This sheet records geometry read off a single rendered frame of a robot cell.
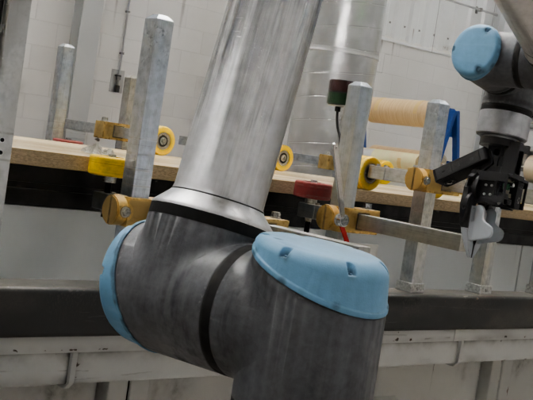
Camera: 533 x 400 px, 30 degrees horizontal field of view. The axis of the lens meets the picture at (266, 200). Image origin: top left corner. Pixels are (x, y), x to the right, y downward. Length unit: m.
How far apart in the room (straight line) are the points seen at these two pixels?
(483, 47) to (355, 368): 0.78
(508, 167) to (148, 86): 0.63
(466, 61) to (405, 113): 7.64
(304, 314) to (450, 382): 1.83
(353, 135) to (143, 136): 0.50
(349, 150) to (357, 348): 1.01
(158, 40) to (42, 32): 7.78
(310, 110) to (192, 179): 4.84
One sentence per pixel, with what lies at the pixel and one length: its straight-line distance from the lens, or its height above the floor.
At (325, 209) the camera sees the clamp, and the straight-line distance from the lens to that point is 1.98.
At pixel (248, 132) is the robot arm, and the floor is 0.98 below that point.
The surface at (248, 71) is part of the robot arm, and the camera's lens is 1.15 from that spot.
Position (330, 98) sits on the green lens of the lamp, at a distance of 2.02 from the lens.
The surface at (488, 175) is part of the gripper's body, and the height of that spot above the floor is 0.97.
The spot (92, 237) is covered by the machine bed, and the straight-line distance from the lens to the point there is 1.89.
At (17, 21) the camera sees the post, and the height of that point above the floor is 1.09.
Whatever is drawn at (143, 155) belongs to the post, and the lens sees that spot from 1.66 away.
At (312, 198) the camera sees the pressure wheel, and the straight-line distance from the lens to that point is 2.09.
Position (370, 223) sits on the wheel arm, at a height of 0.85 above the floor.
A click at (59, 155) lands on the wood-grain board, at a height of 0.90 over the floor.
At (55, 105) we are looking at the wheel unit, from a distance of 2.83.
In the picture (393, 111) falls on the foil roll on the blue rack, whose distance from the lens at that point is 9.42.
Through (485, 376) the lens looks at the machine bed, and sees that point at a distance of 2.90.
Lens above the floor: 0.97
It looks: 3 degrees down
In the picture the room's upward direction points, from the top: 9 degrees clockwise
